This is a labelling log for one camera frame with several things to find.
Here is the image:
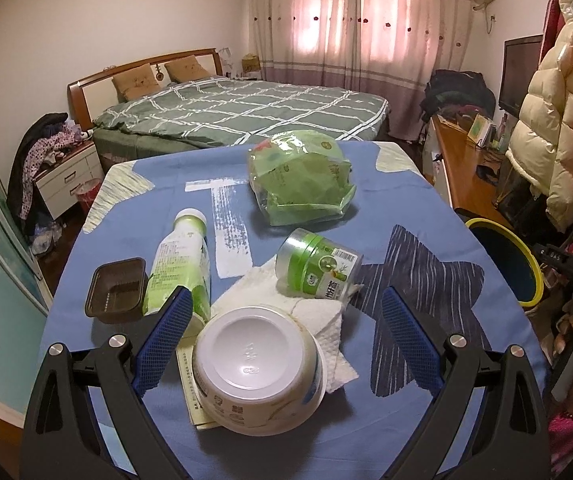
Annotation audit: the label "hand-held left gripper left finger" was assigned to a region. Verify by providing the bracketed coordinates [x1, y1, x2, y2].
[19, 285, 202, 480]

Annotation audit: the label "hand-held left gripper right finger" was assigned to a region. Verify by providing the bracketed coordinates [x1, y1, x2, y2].
[380, 286, 552, 480]

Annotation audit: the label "printed paper leaflet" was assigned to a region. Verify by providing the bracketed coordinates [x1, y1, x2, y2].
[176, 347, 224, 431]

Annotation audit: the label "yellow-rimmed trash bin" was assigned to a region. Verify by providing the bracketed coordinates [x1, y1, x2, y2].
[466, 217, 546, 311]

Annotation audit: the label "green drink bottle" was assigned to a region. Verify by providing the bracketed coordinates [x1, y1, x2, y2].
[141, 208, 213, 323]

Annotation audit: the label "white paper bowl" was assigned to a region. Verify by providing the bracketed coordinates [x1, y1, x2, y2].
[191, 304, 328, 437]

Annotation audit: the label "green round canister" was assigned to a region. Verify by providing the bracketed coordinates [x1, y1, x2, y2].
[275, 227, 364, 303]

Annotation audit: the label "green plastic bag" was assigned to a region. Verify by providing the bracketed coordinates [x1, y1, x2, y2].
[246, 130, 358, 227]

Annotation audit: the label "brown plastic tray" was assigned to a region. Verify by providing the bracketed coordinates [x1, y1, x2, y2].
[84, 257, 148, 325]

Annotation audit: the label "white paper towel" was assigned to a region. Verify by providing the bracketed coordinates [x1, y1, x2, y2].
[211, 255, 359, 395]

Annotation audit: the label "black bag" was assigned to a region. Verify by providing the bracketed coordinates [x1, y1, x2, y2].
[496, 180, 552, 221]

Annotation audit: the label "wooden desk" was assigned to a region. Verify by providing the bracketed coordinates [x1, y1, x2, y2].
[426, 115, 517, 226]

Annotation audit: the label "red waste basket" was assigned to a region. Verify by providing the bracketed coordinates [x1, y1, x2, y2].
[75, 178, 102, 216]

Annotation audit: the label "cream puffer jacket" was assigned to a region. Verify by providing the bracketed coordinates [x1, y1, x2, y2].
[505, 0, 573, 233]

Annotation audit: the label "white nightstand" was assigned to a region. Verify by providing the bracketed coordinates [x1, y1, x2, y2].
[34, 140, 104, 221]

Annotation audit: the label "black television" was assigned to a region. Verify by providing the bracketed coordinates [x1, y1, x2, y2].
[497, 35, 544, 116]

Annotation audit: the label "pile of dark clothes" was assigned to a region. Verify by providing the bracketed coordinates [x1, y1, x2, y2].
[420, 70, 496, 123]

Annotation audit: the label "pile of mixed clothes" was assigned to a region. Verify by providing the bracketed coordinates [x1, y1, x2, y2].
[6, 112, 92, 221]

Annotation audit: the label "green plaid duvet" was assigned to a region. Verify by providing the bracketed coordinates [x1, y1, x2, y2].
[91, 77, 389, 150]

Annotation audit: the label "brown pillow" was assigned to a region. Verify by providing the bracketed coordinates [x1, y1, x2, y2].
[164, 56, 213, 83]
[111, 64, 163, 102]

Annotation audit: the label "wooden bed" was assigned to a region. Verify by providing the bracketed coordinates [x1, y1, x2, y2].
[66, 48, 392, 171]

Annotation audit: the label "pink curtains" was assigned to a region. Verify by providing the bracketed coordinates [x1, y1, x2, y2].
[251, 0, 474, 98]

